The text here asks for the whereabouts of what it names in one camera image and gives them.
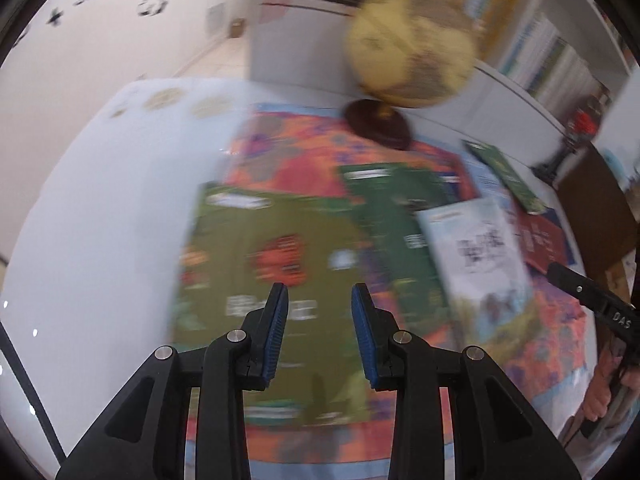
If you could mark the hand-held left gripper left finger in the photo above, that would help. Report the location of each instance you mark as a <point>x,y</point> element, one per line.
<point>274,335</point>

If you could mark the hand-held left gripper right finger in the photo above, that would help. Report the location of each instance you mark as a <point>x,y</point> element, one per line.
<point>364,340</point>

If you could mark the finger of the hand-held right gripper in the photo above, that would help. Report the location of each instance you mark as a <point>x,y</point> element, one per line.
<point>575,287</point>

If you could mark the red book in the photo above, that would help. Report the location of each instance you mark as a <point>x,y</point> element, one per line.
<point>540,245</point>

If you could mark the green book with orange flowers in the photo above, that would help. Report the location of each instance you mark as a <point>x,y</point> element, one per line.
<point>235,260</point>

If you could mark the white rabbit storybook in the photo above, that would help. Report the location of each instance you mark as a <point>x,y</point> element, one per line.
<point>465,240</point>

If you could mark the green book with brown beetle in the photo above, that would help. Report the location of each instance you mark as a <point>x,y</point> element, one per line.
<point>390,220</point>

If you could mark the green book with yellow caterpillar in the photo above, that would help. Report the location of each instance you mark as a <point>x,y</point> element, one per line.
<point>505,175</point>

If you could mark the row of yellow spined books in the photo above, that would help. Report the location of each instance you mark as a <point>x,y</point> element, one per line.
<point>495,25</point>

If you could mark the person's right hand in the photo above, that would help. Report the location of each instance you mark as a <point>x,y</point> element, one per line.
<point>597,385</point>

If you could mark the brown wooden cabinet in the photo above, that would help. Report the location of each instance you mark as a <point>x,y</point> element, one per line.
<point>595,200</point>

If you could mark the black carved fan stand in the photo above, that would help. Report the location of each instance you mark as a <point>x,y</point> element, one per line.
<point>557,162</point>

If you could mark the orange floral cloth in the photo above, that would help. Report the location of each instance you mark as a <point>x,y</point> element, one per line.
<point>300,155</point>

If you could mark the antique yellow globe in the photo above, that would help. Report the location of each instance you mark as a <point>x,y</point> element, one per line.
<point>410,45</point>

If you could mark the small cardboard box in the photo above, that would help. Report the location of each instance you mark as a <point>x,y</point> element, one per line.
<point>236,28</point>

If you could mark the white wall panel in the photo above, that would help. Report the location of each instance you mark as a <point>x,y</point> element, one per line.
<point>216,19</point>

